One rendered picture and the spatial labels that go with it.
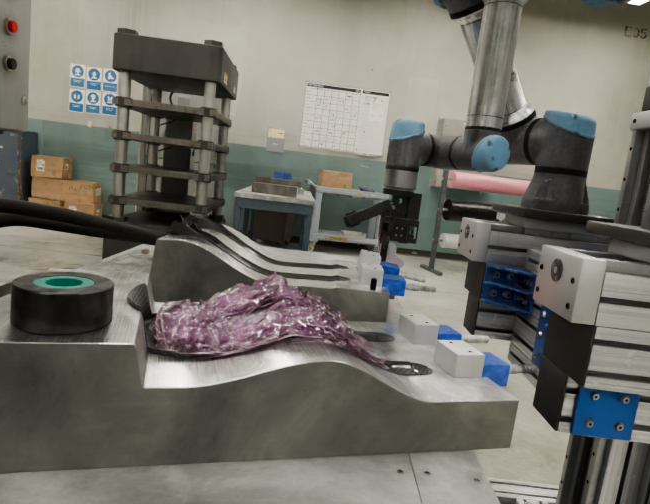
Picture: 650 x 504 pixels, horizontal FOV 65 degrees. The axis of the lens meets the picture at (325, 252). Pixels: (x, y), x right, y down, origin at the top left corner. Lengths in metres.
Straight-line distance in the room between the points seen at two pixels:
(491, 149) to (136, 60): 4.15
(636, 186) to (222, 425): 0.94
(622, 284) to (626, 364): 0.11
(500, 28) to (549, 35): 7.17
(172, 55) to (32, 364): 4.52
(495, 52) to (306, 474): 0.90
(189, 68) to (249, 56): 2.74
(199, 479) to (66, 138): 7.60
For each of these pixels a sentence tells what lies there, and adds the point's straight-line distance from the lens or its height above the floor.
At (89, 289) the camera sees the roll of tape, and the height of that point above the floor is 0.95.
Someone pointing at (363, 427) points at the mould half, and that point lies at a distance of 0.52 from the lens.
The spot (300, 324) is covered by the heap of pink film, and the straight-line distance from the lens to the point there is 0.53.
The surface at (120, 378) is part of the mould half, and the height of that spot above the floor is 0.88.
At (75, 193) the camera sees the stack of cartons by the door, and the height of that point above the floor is 0.39.
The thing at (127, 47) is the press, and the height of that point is 1.90.
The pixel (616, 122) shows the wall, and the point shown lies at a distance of 8.67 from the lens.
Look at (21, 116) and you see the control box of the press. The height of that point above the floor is 1.11.
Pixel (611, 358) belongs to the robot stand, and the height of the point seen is 0.86.
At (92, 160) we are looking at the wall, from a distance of 7.85.
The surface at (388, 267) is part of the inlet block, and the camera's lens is 0.97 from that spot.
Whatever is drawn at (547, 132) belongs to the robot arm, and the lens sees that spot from 1.32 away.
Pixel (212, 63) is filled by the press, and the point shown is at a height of 1.86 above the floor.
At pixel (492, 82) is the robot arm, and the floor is 1.28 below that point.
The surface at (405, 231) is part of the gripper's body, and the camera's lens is 1.17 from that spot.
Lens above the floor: 1.07
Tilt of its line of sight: 9 degrees down
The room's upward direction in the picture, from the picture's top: 7 degrees clockwise
